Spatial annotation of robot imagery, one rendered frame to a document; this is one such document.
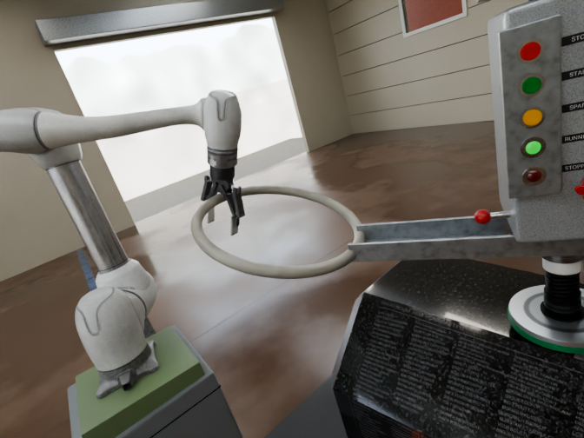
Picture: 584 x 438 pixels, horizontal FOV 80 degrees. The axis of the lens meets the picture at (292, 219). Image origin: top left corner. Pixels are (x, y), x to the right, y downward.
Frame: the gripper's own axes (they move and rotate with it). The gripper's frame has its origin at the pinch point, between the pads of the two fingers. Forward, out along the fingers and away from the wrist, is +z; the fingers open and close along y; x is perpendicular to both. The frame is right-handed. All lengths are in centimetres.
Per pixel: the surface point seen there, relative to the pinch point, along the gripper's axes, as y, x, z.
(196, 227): 10.8, -19.5, -10.8
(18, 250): -531, 68, 296
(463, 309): 74, 22, 6
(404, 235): 55, 14, -13
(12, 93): -591, 136, 68
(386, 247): 54, 2, -14
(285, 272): 38.8, -18.2, -10.3
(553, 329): 92, 12, -6
